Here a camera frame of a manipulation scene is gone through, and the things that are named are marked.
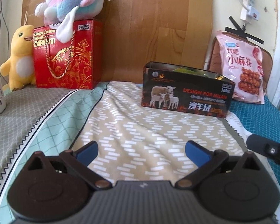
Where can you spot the blue patterned sheet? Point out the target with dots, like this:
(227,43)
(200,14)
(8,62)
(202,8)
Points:
(259,121)

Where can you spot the brown cushion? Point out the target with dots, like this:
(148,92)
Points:
(211,58)

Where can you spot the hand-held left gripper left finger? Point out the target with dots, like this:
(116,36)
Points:
(89,152)

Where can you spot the black sheep-print tin box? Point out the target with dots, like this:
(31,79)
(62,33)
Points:
(189,86)

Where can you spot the grey zigzag blanket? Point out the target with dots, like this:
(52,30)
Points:
(18,121)

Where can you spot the pink and blue plush toy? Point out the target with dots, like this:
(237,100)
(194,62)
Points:
(79,0)

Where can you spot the red gift box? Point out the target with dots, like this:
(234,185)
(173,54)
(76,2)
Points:
(79,63)

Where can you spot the black tape strip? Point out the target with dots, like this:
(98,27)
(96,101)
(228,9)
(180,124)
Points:
(236,22)
(245,35)

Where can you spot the yellow duck plush toy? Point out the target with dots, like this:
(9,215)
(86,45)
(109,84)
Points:
(18,51)

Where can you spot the beige dash-pattern cloth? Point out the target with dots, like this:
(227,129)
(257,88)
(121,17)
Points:
(142,133)

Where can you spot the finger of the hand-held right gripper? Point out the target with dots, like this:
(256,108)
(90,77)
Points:
(259,143)

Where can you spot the wood-pattern board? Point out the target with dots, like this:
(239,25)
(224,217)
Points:
(142,28)

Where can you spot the clear green snack packet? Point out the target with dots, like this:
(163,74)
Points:
(182,69)

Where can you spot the pink snack bag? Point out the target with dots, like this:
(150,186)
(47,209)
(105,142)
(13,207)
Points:
(240,60)

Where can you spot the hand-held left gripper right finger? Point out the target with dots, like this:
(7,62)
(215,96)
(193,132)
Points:
(196,152)

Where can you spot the white adapter with red switch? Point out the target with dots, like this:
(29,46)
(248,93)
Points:
(249,13)

